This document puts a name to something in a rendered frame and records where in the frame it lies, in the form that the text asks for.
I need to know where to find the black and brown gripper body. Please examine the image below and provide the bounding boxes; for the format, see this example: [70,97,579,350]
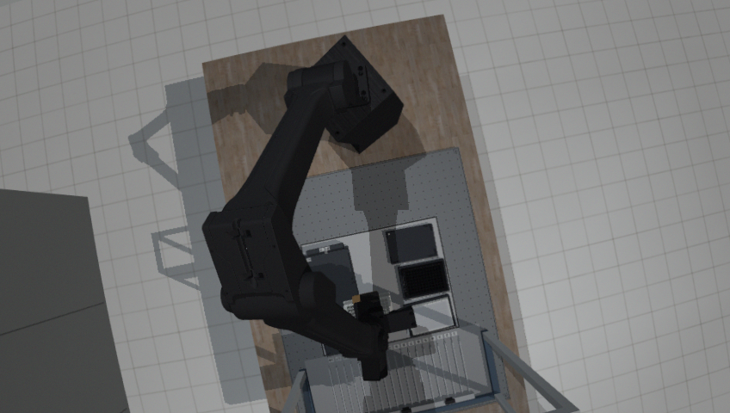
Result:
[354,292,380,321]

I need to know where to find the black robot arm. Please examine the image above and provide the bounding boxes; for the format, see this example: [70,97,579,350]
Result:
[202,60,417,381]

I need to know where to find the white multi-well plate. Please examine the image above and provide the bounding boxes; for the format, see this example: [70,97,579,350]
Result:
[411,297,454,336]

